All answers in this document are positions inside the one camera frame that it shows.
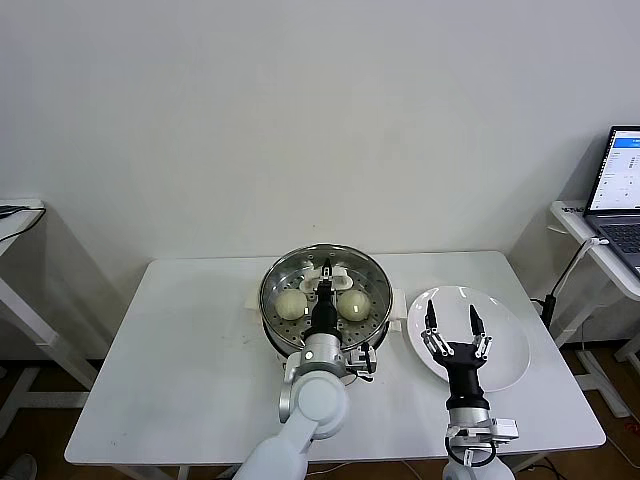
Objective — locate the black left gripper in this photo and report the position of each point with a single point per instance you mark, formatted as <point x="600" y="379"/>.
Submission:
<point x="326" y="312"/>

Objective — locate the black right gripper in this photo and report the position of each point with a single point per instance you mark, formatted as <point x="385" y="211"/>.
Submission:
<point x="462" y="370"/>

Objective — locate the white steamed baozi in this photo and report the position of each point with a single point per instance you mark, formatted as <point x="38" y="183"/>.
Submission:
<point x="290" y="305"/>
<point x="355" y="306"/>

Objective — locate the round glass lid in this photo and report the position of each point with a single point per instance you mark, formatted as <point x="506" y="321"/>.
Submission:
<point x="372" y="277"/>

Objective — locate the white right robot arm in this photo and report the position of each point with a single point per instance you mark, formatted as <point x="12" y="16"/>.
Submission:
<point x="470" y="420"/>

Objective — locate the stainless steel steamer basket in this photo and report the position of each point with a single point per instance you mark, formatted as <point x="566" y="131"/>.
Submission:
<point x="282" y="342"/>

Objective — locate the white round plate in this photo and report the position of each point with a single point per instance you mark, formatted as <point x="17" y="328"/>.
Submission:
<point x="505" y="330"/>

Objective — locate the white side table with laptop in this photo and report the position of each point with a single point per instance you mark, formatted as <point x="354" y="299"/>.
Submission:
<point x="570" y="222"/>

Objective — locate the grey open laptop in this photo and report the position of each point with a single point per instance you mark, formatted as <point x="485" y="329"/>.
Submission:
<point x="617" y="170"/>

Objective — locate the grey shoe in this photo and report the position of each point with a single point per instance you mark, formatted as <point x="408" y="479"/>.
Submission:
<point x="22" y="467"/>

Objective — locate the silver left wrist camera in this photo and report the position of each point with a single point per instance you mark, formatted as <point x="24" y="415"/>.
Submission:
<point x="362" y="362"/>

